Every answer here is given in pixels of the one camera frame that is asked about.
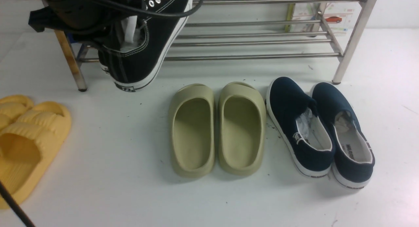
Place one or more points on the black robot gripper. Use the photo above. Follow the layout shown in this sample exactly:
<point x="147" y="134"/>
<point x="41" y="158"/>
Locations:
<point x="88" y="22"/>

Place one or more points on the black canvas sneaker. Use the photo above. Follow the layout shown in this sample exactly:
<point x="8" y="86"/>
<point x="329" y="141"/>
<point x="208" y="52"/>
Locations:
<point x="134" y="52"/>

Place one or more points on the left navy slip-on shoe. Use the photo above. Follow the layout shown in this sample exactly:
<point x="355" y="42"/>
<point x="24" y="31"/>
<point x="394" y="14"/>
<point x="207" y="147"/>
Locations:
<point x="294" y="114"/>

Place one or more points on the navy slip-on shoe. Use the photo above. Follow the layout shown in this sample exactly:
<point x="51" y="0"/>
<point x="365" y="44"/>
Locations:
<point x="294" y="114"/>
<point x="354" y="160"/>

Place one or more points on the stainless steel shoe rack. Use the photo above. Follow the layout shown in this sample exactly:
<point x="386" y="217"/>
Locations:
<point x="78" y="53"/>

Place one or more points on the right navy slip-on shoe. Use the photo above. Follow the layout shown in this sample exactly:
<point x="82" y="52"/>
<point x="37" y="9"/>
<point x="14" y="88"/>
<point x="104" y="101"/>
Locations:
<point x="354" y="160"/>

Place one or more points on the left yellow ribbed slide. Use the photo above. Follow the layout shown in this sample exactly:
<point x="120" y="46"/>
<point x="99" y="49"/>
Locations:
<point x="12" y="107"/>

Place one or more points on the yellow ribbed slide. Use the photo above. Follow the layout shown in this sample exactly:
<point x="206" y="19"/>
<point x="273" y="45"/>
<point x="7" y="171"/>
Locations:
<point x="29" y="145"/>
<point x="12" y="107"/>

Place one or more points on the right yellow ribbed slide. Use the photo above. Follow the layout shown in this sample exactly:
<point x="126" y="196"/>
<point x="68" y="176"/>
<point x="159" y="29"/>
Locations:
<point x="29" y="145"/>

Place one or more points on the left olive foam slide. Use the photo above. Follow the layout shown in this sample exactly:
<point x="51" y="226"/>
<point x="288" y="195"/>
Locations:
<point x="191" y="120"/>

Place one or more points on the olive foam slide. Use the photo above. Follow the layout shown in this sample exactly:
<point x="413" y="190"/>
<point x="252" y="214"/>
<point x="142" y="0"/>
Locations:
<point x="191" y="120"/>
<point x="242" y="128"/>

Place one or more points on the right olive foam slide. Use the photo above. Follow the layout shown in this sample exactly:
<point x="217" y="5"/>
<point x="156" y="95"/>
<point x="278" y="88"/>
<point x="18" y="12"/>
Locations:
<point x="242" y="128"/>

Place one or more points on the white printed cardboard box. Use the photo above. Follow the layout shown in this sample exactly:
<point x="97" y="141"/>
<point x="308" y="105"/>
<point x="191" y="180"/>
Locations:
<point x="339" y="16"/>

